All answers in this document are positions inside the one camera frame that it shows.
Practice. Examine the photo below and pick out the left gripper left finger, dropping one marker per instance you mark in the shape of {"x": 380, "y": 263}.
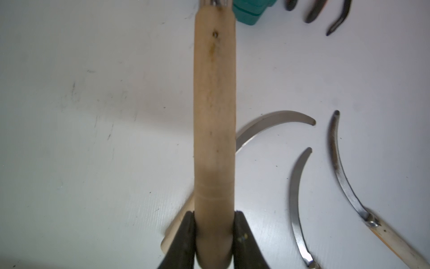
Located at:
{"x": 181, "y": 253}

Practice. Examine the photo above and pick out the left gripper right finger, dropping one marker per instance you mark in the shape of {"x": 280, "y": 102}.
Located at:
{"x": 246, "y": 252}

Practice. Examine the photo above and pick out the sickle wooden handle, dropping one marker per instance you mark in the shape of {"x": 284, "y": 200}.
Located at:
{"x": 293, "y": 202}
{"x": 377, "y": 225}
{"x": 243, "y": 137}
{"x": 214, "y": 115}

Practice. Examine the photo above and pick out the green plastic tool case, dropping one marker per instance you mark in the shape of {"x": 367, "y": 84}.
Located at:
{"x": 250, "y": 11}

